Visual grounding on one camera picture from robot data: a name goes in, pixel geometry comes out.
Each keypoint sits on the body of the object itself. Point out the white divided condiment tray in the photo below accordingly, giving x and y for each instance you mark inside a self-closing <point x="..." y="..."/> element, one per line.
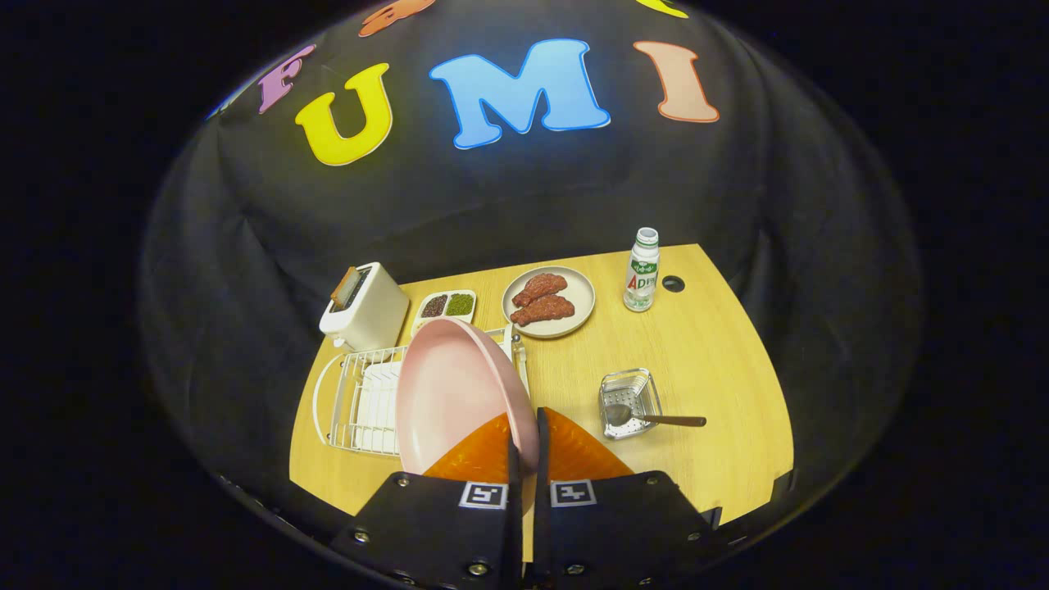
<point x="428" y="323"/>

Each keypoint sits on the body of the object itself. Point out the beige round plate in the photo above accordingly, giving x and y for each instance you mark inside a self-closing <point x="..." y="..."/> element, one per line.
<point x="575" y="287"/>

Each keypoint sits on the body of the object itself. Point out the white drip tray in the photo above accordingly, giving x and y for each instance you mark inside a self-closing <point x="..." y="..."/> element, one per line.
<point x="379" y="403"/>

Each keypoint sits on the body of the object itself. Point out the white green drink bottle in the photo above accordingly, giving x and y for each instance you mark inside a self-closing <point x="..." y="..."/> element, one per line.
<point x="642" y="279"/>

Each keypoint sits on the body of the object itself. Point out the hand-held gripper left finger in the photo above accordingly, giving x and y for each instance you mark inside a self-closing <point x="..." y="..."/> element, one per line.
<point x="434" y="533"/>

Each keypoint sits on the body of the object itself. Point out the pink plate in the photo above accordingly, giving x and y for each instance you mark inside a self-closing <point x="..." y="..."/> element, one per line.
<point x="451" y="393"/>

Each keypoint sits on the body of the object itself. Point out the white toaster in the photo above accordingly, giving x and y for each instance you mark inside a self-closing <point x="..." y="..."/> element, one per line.
<point x="373" y="318"/>

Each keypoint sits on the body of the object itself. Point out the red meat piece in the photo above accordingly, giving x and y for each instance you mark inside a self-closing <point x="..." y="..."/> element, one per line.
<point x="541" y="288"/>
<point x="543" y="310"/>

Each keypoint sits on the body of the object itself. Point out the brown toast slice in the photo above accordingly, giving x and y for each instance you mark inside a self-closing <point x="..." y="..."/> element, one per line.
<point x="344" y="287"/>

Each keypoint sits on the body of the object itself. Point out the black backdrop cloth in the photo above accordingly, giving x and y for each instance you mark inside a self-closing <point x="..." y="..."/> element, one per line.
<point x="492" y="205"/>

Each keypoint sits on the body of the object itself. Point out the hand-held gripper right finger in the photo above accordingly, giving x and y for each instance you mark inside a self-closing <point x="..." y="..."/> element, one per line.
<point x="615" y="533"/>

